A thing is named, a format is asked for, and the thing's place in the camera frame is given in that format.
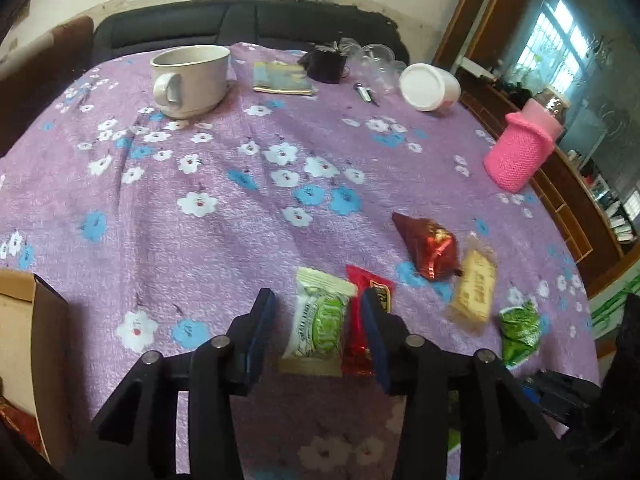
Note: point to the brown cardboard box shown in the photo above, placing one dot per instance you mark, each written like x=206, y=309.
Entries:
x=20, y=335

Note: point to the white ceramic mug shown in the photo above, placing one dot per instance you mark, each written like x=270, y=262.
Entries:
x=200, y=80

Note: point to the red foil snack packet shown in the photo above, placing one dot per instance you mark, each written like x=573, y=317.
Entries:
x=356, y=320

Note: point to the green white carton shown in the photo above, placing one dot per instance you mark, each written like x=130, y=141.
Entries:
x=610, y=305

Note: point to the wooden cabinet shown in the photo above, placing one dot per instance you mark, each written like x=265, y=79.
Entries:
x=565, y=200

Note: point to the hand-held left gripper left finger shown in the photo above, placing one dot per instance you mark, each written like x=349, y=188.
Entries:
x=260, y=332

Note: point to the beige snack bar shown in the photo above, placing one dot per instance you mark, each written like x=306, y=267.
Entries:
x=475, y=290

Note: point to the purple floral tablecloth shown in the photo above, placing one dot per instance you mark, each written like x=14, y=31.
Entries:
x=200, y=240

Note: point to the bright green snack packet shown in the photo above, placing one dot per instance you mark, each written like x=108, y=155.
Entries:
x=520, y=332

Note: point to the window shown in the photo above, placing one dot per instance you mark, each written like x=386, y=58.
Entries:
x=550, y=35

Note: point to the small black lighter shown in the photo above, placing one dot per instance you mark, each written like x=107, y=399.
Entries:
x=366, y=94

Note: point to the black plant pot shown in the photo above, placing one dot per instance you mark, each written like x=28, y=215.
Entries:
x=325, y=66

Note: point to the dark red pyramid snack packet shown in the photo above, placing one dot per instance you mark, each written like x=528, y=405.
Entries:
x=430, y=250

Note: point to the clear plastic cup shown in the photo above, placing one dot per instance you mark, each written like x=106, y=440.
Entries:
x=377, y=57

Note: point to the black sofa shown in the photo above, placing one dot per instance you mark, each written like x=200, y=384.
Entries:
x=200, y=25

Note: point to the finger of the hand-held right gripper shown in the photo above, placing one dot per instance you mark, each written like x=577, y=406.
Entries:
x=560, y=395

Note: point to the flat printed paper packet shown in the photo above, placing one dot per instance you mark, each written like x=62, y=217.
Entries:
x=282, y=80

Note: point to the brown armchair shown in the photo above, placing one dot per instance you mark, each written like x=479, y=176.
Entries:
x=45, y=75

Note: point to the pink thermos with knit sleeve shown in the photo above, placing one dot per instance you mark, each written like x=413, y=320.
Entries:
x=522, y=152

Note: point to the white green snack packet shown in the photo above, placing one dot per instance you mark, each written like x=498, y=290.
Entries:
x=317, y=325

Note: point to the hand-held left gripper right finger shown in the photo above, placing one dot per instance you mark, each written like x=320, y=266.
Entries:
x=374, y=332

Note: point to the white plastic jar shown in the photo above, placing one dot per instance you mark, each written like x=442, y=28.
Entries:
x=430, y=87

